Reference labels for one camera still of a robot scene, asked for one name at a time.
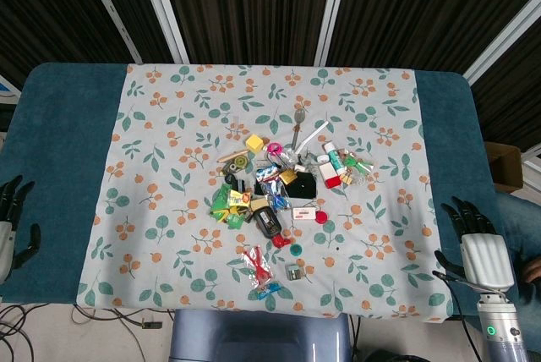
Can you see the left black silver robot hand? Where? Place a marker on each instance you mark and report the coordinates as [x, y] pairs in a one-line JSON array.
[[8, 210]]

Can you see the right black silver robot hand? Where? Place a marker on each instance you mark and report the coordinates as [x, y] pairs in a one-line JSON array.
[[486, 260]]

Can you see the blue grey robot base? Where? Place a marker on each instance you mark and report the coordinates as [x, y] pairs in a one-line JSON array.
[[258, 336]]

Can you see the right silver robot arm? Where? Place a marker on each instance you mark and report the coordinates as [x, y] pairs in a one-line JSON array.
[[501, 328]]

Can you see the black bottle with red cap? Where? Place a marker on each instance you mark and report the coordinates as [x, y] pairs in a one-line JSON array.
[[267, 221]]

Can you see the person's blue jeans leg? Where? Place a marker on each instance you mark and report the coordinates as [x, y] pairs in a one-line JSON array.
[[520, 226]]

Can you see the teal blue table cover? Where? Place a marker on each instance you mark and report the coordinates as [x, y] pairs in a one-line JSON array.
[[63, 146]]

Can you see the brown cardboard box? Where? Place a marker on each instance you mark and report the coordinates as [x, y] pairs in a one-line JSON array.
[[503, 165]]

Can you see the beige wooden clips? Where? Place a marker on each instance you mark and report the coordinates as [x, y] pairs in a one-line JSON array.
[[347, 178]]

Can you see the green toy in clear bag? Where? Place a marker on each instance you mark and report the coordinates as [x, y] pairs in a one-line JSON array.
[[354, 162]]

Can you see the floral leaf print tablecloth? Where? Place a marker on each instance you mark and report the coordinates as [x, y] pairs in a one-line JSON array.
[[169, 167]]

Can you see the red round disc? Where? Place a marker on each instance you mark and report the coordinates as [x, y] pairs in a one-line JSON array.
[[323, 217]]

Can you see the red and white box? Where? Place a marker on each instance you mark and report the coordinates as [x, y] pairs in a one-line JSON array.
[[329, 176]]

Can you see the white tube with green label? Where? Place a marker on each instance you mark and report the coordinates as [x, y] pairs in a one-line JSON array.
[[334, 158]]

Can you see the white label tag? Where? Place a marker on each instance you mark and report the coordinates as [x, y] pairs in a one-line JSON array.
[[304, 214]]

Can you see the teal round cap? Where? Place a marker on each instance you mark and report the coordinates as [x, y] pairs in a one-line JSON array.
[[296, 249]]

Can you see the black flat phone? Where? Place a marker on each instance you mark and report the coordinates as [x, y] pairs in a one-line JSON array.
[[304, 188]]

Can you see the yellow sticky man toy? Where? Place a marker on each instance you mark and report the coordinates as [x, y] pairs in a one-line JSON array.
[[220, 212]]

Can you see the green tea packet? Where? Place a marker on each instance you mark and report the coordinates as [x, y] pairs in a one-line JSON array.
[[220, 203]]

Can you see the white plastic strip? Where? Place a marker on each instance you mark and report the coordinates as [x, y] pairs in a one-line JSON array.
[[315, 135]]

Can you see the brass padlock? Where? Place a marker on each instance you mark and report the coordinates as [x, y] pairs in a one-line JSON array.
[[288, 177]]

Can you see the blue candy packet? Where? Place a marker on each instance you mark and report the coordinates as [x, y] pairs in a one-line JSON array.
[[269, 290]]

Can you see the blue figure toy bag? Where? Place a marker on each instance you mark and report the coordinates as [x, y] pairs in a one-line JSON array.
[[272, 193]]

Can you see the red sticky man toy bag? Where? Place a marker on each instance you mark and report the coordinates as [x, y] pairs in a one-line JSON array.
[[258, 265]]

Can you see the yellow snack packet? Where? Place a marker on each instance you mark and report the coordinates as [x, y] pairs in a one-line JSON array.
[[238, 198]]

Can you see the wooden stick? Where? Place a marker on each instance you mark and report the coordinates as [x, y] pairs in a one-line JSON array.
[[233, 155]]

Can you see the green round tape roll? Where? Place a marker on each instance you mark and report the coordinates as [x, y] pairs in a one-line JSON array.
[[240, 162]]

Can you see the small clear plastic tube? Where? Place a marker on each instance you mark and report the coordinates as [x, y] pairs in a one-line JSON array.
[[235, 121]]

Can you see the yellow foam cube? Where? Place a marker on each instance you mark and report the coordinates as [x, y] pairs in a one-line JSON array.
[[255, 143]]

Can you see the white aluminium partition post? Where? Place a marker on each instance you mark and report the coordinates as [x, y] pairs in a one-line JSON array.
[[334, 7], [112, 11], [162, 11], [503, 45]]

